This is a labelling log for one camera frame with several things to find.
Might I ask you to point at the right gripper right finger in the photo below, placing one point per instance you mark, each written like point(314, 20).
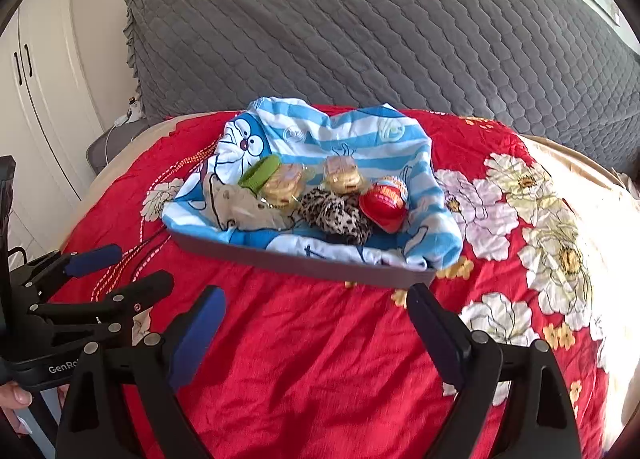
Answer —
point(538, 421)

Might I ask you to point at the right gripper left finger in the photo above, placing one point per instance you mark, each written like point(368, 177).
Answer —
point(96, 421)

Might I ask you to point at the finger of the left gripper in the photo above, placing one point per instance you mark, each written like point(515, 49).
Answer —
point(40, 279)
point(120, 298)

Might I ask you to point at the sheer white scrunchie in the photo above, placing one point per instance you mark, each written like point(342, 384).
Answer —
point(232, 206)

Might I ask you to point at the green fuzzy scrunchie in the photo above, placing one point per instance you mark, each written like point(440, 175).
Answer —
point(258, 174)

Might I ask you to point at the biscuit pack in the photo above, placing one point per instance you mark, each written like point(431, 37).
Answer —
point(341, 175)
point(286, 186)

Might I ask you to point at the leopard print scrunchie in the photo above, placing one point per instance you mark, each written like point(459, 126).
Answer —
point(337, 215)

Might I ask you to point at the red blue surprise egg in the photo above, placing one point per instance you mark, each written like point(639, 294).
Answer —
point(385, 203)

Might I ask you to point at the person's left hand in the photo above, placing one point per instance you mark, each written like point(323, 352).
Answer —
point(12, 399)

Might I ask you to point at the black data acquisition box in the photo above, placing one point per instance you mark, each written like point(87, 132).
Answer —
point(7, 170)

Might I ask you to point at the grey bedside stool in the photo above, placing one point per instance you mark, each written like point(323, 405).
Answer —
point(104, 149)

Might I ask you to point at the red floral bed quilt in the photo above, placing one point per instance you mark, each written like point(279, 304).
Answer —
point(306, 368)

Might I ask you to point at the white wardrobe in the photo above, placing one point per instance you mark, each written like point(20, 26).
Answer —
point(47, 123)

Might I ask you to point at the grey shallow tray box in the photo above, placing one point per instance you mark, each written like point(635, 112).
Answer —
point(380, 276)

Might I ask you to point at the grey quilted headboard cover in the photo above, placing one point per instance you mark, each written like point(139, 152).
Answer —
point(549, 68)

